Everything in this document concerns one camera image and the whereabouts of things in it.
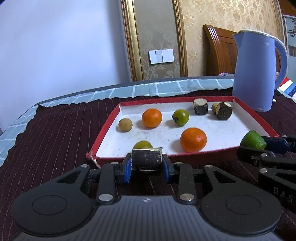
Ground orange tangerine front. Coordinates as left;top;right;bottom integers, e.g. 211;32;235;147
142;108;163;128

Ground wooden bed headboard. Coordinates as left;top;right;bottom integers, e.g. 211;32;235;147
203;25;283;78

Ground red white blue striped blanket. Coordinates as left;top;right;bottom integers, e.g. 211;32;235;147
277;77;296;103

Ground blue electric kettle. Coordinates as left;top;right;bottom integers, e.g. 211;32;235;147
232;30;288;112

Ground brown sugarcane stub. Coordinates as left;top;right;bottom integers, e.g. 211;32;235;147
193;98;208;115

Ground red cardboard box tray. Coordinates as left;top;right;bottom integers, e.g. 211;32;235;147
86;96;278;166

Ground green lime cylinder piece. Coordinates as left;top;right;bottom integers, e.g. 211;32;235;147
240;131;267;150

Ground orange tangerine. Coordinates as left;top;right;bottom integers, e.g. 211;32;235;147
142;108;163;128
180;128;207;153

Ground green tomato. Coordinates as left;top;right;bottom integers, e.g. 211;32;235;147
172;109;189;126
132;141;152;149

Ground green tomato front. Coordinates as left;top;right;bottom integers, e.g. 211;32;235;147
172;109;189;126

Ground large dark sugarcane piece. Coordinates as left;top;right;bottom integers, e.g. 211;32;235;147
131;148;163;171

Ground pale yellow round fruit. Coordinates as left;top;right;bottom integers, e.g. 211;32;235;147
211;102;219;114

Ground white wall light switch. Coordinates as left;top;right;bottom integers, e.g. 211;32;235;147
149;49;175;65

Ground tan longan fruit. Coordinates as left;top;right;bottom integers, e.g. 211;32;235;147
118;118;133;132

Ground gold ornate wall frame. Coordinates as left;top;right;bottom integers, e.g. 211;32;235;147
119;1;188;81

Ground blue plaid bed sheet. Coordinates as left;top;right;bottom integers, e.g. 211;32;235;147
1;76;234;164

